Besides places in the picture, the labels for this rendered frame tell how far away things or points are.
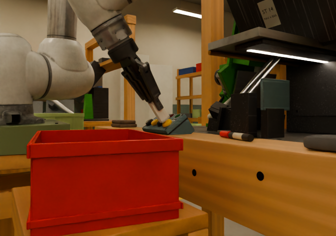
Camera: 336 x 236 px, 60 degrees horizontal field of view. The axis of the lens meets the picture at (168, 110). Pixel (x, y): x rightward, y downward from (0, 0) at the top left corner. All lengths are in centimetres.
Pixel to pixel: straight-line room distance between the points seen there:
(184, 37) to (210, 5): 802
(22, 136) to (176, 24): 892
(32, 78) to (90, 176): 61
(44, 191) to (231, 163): 34
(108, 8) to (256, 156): 46
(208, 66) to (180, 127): 85
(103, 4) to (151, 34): 832
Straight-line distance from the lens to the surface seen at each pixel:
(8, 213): 93
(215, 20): 167
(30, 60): 99
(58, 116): 148
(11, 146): 87
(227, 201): 61
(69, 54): 106
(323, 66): 93
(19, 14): 800
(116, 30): 73
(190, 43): 980
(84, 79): 109
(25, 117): 96
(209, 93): 159
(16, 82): 96
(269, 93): 73
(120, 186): 42
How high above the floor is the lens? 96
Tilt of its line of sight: 1 degrees up
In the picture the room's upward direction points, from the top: straight up
